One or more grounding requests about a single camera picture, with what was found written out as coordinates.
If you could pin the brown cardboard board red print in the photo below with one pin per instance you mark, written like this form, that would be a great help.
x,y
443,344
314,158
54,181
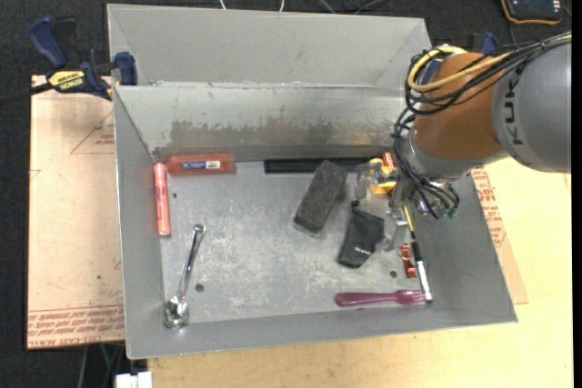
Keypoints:
x,y
68,204

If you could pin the pink marker tube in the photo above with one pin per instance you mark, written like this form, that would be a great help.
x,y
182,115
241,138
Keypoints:
x,y
162,200

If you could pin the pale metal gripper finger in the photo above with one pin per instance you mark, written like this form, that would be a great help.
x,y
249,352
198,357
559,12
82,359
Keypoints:
x,y
366,181
396,234

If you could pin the red-brown flat block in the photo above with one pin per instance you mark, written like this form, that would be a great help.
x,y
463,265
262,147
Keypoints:
x,y
200,163

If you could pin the dark grey felt eraser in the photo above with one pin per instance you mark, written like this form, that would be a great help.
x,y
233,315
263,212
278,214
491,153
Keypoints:
x,y
320,197

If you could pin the black cloth pouch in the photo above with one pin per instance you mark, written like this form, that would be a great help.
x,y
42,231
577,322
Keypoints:
x,y
359,238

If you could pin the small orange-red metal clip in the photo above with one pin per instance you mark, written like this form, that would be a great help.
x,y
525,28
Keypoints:
x,y
407,261

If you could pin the purple plastic fork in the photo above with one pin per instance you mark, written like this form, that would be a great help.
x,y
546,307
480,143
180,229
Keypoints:
x,y
373,299

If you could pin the small red packet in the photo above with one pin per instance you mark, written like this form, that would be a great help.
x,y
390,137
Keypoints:
x,y
389,159

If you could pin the small yellow toy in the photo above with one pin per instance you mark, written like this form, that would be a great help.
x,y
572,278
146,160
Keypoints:
x,y
383,180

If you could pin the shiny metal spoon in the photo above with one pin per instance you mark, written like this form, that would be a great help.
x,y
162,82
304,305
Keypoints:
x,y
186,268

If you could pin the grey metal bin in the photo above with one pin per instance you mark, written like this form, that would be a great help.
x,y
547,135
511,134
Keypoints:
x,y
254,241

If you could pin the dark green flat block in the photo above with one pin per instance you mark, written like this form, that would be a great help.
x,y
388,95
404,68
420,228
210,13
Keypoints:
x,y
295,166

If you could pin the white marker with black cap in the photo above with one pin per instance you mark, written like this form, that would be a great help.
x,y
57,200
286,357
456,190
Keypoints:
x,y
423,275

